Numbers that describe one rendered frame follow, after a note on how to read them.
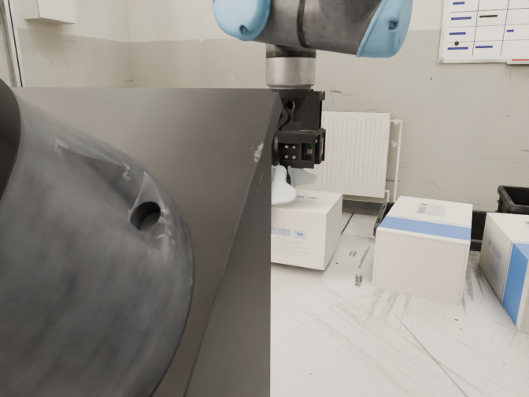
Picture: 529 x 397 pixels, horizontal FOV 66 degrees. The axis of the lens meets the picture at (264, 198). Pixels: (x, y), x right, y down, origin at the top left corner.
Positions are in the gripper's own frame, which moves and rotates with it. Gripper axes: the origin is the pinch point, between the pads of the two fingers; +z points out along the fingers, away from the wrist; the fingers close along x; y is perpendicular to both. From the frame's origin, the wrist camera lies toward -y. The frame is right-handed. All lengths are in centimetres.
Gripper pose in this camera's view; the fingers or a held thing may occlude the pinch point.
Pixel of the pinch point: (275, 212)
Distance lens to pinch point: 68.6
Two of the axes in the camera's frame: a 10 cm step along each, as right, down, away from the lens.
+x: 3.7, -2.6, 8.9
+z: -0.1, 9.6, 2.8
